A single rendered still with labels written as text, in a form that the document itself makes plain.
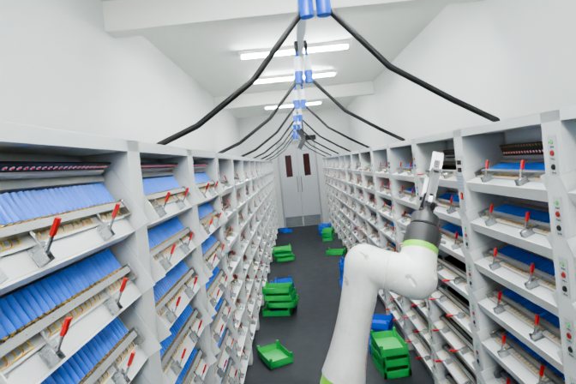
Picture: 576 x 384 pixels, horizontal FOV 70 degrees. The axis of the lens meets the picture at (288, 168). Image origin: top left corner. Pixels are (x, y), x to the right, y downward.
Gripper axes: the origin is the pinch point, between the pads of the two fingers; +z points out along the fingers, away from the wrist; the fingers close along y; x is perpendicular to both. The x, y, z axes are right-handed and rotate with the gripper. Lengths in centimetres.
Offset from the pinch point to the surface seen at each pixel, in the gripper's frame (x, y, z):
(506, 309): -45, -81, -6
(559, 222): -40.0, -15.8, 0.9
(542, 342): -51, -59, -23
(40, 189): 82, 36, -51
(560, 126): -32.6, 4.4, 21.1
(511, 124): -24.9, -15.3, 37.0
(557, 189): -37.2, -9.6, 8.7
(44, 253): 69, 39, -64
